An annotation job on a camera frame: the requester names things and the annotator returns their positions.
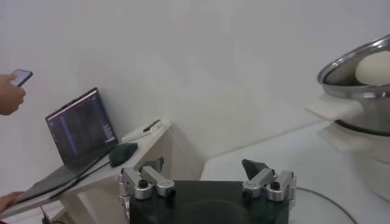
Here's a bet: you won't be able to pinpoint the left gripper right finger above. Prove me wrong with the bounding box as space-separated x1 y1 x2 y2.
241 158 297 209

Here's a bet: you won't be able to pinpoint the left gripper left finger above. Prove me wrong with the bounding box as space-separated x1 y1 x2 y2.
117 156 177 223

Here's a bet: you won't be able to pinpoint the round glass lid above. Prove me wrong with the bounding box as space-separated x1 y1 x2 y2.
288 186 358 224

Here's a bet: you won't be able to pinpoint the white steamed baozi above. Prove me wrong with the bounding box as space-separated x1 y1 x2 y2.
355 50 390 86

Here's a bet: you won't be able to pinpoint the dark handheld smartphone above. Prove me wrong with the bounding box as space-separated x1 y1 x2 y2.
10 69 34 88

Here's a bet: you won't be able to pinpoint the stainless steel steamer basket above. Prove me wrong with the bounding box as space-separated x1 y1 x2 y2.
304 32 390 137

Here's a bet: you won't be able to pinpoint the bare person hand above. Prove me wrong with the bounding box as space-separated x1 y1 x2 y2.
0 74 27 116
0 191 26 214

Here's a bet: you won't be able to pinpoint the white side table with mouse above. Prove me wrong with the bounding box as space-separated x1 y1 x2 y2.
0 120 211 224

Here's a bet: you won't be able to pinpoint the black computer mouse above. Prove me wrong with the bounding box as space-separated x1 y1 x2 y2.
108 142 139 168

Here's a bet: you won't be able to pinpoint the white flat box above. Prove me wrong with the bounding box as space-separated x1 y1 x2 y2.
121 119 172 144

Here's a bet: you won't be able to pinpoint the black and white smartphone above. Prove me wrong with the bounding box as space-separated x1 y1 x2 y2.
142 119 162 133

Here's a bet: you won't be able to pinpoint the black laptop with text screen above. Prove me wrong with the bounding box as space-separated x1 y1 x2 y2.
13 87 119 205

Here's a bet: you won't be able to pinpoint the cream electric cooker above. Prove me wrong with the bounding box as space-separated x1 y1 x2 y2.
316 121 390 204

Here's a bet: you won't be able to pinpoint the thin black desk cable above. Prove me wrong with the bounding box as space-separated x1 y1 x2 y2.
48 160 112 200

